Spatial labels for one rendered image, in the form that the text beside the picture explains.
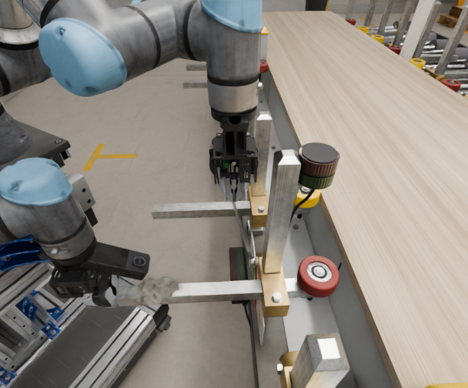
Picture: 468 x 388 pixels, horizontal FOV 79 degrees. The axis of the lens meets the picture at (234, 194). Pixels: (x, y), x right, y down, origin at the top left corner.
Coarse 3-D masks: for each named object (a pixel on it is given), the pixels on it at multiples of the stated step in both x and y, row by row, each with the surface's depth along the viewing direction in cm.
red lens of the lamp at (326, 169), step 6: (306, 144) 45; (300, 150) 43; (336, 150) 43; (300, 156) 42; (306, 162) 42; (312, 162) 41; (330, 162) 41; (336, 162) 41; (306, 168) 42; (312, 168) 42; (318, 168) 41; (324, 168) 41; (330, 168) 41; (336, 168) 43; (312, 174) 42; (318, 174) 42; (324, 174) 42; (330, 174) 42
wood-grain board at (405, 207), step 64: (320, 64) 151; (384, 64) 151; (320, 128) 101; (384, 128) 101; (448, 128) 101; (384, 192) 76; (448, 192) 76; (384, 256) 61; (448, 256) 61; (384, 320) 51; (448, 320) 51
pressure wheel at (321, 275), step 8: (312, 256) 60; (320, 256) 60; (304, 264) 59; (312, 264) 59; (320, 264) 59; (328, 264) 59; (304, 272) 57; (312, 272) 58; (320, 272) 57; (328, 272) 58; (336, 272) 57; (304, 280) 56; (312, 280) 56; (320, 280) 56; (328, 280) 56; (336, 280) 56; (304, 288) 57; (312, 288) 55; (320, 288) 55; (328, 288) 55; (320, 296) 56
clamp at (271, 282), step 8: (280, 272) 61; (264, 280) 60; (272, 280) 60; (280, 280) 60; (264, 288) 59; (272, 288) 59; (280, 288) 59; (264, 296) 57; (288, 296) 57; (264, 304) 57; (272, 304) 56; (280, 304) 56; (288, 304) 56; (264, 312) 58; (272, 312) 58; (280, 312) 58
